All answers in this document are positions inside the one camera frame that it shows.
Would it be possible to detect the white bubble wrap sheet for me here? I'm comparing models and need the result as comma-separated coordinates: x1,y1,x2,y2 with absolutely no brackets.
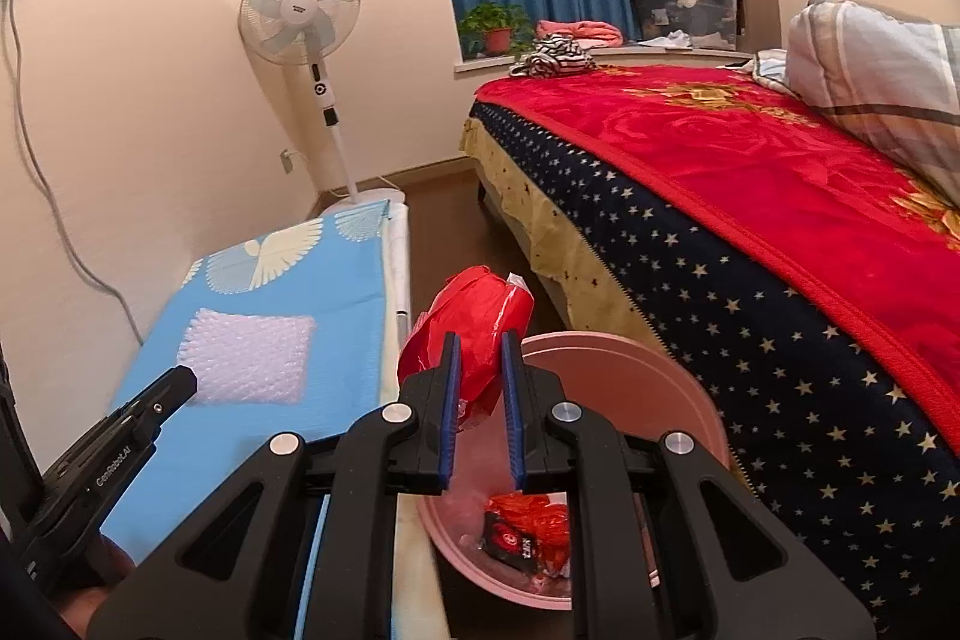
176,308,316,406

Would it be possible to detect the potted green plant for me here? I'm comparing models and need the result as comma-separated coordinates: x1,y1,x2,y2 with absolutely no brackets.
457,2,534,57

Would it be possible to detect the small red bag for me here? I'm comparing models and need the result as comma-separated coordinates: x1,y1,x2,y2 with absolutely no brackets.
397,265,535,427

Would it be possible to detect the zebra striped cloth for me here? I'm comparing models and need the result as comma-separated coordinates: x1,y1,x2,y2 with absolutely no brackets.
509,34,597,78

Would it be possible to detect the plaid pillow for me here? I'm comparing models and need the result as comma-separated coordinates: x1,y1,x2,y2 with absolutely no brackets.
745,0,958,202

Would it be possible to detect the red plastic bag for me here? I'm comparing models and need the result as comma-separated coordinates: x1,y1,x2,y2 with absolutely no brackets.
485,492,571,578

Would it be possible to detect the red floral blanket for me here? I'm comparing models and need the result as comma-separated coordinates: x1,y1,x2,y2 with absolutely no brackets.
473,65,958,452

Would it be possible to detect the pink folded cloth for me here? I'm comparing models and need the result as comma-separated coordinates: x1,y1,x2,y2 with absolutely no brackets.
535,19,625,49

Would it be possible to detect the pink plastic basin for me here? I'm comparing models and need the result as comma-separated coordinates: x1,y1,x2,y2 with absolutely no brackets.
420,331,732,611

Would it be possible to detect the navy star bed sheet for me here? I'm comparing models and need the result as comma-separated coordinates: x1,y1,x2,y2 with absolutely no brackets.
470,103,958,638

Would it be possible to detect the grey wall cable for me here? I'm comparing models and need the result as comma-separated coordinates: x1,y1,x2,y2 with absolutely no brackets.
0,0,147,348

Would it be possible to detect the clear storage box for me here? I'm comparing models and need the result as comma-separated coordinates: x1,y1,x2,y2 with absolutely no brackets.
631,0,739,50

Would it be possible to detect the white standing fan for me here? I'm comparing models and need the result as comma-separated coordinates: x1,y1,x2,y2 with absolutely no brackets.
238,0,405,213

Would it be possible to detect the left hand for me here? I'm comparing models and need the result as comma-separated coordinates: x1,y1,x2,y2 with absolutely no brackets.
53,534,137,638

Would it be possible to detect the black red snack wrapper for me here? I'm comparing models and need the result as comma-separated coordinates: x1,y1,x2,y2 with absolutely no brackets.
480,510,539,575

